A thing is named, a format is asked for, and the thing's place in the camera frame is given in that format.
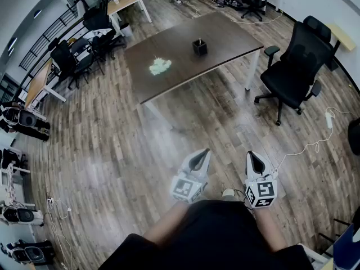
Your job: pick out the dark wooden table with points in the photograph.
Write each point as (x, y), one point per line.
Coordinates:
(194, 66)

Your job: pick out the person's black clothing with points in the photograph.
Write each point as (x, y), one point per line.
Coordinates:
(208, 240)

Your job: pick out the light wooden desk white legs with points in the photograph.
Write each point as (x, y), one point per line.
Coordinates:
(39, 83)
(123, 1)

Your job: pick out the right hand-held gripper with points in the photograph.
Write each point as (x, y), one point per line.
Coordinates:
(261, 193)

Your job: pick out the person's left forearm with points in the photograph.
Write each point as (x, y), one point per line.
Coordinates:
(166, 225)

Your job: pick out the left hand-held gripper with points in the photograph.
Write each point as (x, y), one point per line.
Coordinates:
(185, 188)

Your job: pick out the black round bin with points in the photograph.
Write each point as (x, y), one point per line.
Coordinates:
(354, 136)

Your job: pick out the black square pen holder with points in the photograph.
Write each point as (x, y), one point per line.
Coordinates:
(200, 49)

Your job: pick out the black metal railing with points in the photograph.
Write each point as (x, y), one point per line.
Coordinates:
(47, 35)

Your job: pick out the black and white machine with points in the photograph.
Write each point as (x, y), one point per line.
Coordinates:
(22, 119)
(19, 215)
(28, 253)

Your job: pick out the white power strip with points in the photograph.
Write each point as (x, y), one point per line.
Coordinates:
(329, 119)

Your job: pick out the black mesh office chair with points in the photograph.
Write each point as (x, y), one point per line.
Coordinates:
(298, 66)

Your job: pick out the white waste bin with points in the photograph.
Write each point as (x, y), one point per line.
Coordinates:
(126, 30)

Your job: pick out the person's light shoe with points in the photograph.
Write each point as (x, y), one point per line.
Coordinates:
(228, 193)

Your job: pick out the person's right forearm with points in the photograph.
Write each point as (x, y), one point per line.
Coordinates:
(270, 229)

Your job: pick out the yellow desk top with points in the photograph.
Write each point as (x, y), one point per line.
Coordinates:
(341, 36)

